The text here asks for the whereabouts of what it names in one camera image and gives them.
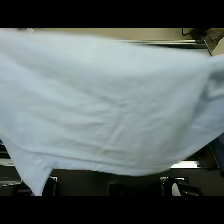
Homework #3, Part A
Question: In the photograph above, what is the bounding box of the light blue garment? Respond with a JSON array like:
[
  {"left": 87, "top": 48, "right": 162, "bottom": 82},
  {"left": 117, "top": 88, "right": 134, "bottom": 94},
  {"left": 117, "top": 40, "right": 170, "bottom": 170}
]
[{"left": 0, "top": 30, "right": 224, "bottom": 197}]

